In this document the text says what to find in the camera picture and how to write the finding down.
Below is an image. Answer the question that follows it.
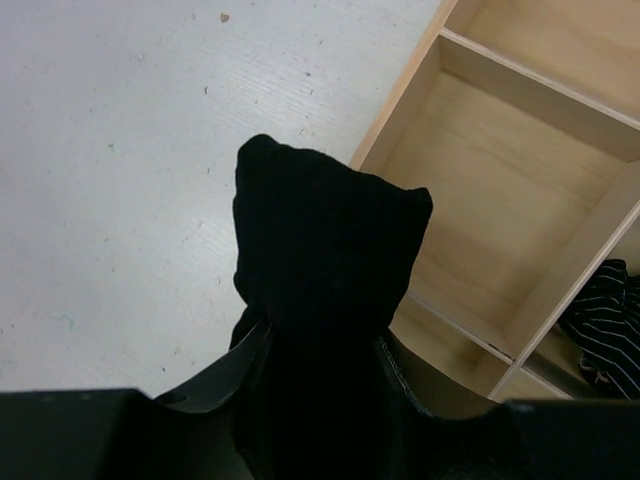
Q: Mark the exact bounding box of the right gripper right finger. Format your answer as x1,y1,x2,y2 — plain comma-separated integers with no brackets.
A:
377,332,639,479

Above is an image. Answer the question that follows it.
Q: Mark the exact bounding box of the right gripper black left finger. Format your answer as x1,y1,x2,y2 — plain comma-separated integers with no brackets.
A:
1,325,271,479

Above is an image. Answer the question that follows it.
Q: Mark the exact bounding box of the black striped underwear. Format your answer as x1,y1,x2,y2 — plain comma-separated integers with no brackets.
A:
559,259,639,400

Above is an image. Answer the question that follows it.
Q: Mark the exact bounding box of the black garment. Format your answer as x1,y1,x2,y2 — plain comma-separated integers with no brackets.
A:
233,134,433,479

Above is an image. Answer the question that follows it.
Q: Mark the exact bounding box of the wooden compartment organizer box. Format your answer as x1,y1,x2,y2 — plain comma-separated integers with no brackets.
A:
352,1,639,401

